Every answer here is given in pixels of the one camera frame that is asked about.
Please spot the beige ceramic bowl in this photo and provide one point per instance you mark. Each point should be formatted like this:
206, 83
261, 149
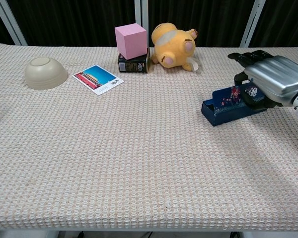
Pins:
45, 73

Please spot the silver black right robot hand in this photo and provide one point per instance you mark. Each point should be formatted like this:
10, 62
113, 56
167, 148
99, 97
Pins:
275, 77

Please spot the yellow plush toy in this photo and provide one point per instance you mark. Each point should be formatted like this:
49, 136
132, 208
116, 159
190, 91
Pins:
173, 48

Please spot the dark green tin can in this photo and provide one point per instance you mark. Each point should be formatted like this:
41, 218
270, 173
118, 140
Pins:
134, 65

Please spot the white metal frame post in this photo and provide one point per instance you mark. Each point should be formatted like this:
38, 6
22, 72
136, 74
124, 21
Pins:
252, 22
142, 17
10, 19

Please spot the pink cube block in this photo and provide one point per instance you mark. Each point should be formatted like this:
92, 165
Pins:
131, 42

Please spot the postcard with red building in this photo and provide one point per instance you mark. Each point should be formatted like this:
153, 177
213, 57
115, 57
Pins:
97, 79

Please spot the beige waffle tablecloth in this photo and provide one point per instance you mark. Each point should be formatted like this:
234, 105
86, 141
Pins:
129, 148

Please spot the blue glasses case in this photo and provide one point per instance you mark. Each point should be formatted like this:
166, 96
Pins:
226, 109

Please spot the black curtain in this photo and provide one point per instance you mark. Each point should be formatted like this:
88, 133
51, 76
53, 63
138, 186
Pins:
72, 22

